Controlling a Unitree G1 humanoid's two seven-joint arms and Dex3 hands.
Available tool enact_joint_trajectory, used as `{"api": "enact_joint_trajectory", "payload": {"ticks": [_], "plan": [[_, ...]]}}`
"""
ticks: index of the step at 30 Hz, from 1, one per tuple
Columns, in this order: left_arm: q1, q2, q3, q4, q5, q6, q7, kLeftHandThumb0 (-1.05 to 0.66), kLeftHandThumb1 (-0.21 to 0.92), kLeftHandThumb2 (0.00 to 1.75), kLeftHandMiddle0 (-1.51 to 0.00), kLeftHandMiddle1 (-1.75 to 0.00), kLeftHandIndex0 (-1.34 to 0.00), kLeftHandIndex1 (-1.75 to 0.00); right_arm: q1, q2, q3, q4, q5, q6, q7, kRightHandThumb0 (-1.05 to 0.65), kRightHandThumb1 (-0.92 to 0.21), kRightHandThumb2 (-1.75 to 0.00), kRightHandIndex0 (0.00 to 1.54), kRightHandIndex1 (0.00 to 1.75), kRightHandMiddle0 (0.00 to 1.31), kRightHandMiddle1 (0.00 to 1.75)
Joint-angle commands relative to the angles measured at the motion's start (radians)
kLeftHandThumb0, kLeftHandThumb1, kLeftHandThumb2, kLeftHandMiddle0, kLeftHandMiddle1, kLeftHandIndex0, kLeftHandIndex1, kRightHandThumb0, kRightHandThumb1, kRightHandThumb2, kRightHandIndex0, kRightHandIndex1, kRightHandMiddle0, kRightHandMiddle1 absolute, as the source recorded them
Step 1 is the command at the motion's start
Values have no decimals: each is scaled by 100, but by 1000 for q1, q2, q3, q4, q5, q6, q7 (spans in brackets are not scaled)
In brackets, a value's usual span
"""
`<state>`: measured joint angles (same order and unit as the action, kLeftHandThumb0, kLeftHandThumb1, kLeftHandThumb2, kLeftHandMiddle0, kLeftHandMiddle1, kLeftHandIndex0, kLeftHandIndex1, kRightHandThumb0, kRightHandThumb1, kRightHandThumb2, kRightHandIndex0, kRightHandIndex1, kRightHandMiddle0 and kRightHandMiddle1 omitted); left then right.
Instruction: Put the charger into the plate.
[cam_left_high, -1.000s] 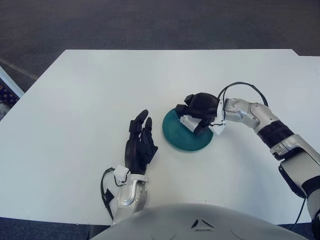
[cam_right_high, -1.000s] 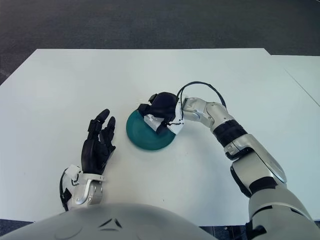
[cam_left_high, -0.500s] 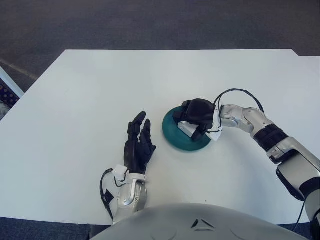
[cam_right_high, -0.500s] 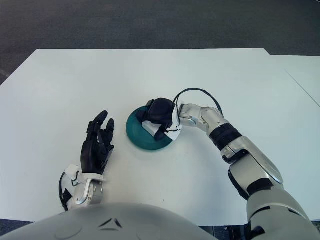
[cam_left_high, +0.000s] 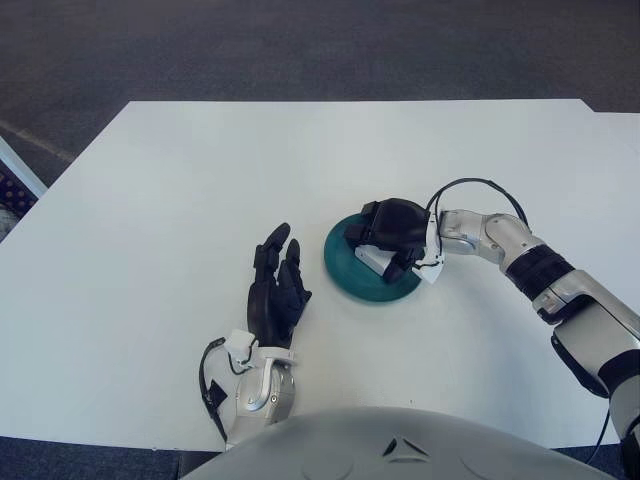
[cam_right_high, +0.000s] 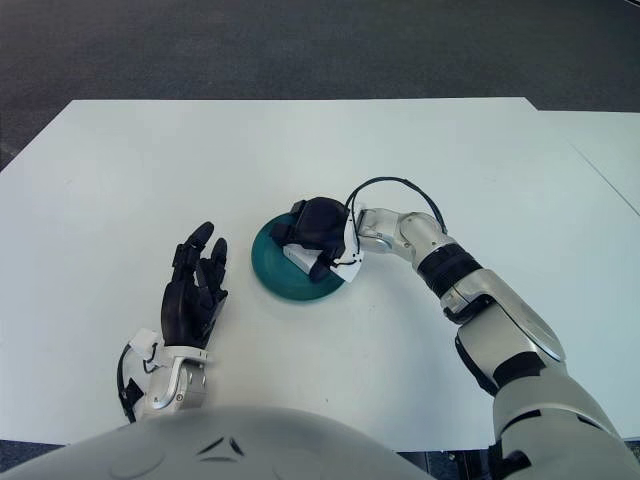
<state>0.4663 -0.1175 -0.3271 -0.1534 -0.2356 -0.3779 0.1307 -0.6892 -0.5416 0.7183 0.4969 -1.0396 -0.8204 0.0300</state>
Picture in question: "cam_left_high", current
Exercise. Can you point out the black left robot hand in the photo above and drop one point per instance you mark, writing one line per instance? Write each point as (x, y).
(267, 305)

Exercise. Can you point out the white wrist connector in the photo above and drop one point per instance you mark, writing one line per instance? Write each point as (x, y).
(432, 272)
(239, 342)

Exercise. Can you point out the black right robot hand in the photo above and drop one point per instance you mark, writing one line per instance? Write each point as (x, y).
(395, 222)

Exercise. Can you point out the white left wrist connector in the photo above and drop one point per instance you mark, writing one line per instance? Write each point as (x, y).
(239, 342)

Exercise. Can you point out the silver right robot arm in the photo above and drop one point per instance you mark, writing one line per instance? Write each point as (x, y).
(575, 300)

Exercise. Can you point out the white furniture frame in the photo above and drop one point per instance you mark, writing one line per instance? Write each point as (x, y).
(17, 170)

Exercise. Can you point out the grey speckled floor mat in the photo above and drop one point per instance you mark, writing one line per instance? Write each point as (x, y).
(6, 220)

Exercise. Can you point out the white cube charger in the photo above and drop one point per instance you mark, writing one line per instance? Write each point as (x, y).
(375, 259)

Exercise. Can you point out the teal round plate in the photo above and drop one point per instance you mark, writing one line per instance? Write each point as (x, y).
(350, 280)

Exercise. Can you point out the white right wrist connector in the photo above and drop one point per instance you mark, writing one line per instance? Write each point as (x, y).
(432, 272)

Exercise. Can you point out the grey robot torso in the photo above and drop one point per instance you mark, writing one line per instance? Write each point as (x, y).
(375, 450)

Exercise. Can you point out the dark dotted mat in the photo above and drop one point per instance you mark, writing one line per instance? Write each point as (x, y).
(15, 192)

